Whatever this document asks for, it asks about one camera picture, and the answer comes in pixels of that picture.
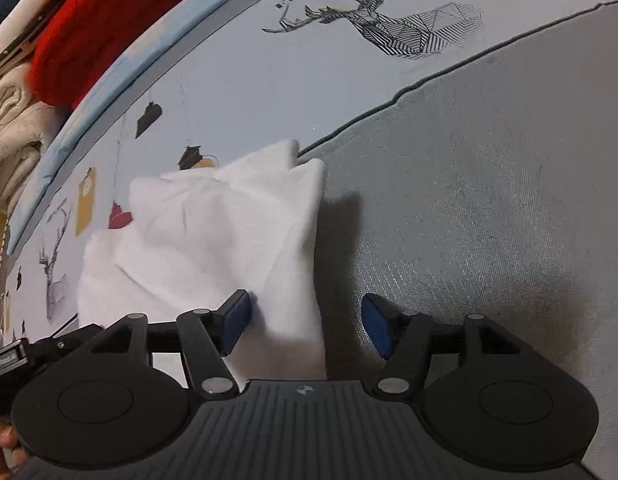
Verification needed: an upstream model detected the white cloth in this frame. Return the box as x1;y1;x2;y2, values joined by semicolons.
76;139;328;382

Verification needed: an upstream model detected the cream knit garment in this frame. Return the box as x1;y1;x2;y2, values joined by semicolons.
0;76;56;207

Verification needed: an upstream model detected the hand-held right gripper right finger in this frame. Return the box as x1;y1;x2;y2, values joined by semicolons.
361;292;528;402

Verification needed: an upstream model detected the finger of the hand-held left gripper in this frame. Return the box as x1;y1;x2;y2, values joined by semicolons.
31;323;106;369

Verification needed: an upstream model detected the deer printed bed sheet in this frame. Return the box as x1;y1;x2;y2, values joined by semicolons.
0;0;618;343

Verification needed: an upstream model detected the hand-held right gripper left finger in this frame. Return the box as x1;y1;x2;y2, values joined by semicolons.
92;289;253;402

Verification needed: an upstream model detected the grey mat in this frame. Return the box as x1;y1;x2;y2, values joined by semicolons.
299;0;618;480

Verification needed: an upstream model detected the red knit garment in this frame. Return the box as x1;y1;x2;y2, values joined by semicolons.
29;0;221;109

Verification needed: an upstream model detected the person's left hand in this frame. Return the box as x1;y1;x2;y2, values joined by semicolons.
0;419;29;472

